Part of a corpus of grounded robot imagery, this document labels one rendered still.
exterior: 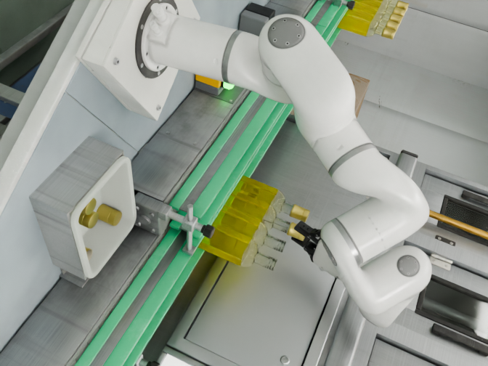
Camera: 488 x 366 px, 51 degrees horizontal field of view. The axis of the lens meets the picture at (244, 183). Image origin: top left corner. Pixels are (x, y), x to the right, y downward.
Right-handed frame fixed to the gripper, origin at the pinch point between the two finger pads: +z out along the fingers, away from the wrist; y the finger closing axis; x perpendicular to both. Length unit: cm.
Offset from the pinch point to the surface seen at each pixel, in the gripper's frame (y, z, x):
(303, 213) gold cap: 1.4, 3.1, -4.4
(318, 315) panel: -12.9, -14.0, 8.5
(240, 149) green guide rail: 13.8, 22.2, -0.4
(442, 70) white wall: -293, 98, -578
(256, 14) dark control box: 24, 48, -38
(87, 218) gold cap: 23, 26, 42
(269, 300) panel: -13.0, -2.3, 13.4
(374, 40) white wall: -283, 196, -551
